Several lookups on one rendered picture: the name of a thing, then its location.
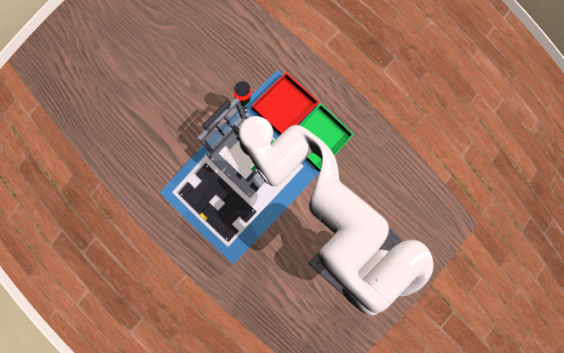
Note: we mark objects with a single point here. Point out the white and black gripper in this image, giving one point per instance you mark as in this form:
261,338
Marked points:
236,131

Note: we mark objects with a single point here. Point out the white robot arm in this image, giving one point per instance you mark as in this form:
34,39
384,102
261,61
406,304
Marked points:
359,230

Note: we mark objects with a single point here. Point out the green square bin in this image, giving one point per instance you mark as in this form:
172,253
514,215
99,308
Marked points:
323,124

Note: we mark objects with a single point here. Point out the red bin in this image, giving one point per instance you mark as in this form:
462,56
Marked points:
285,104

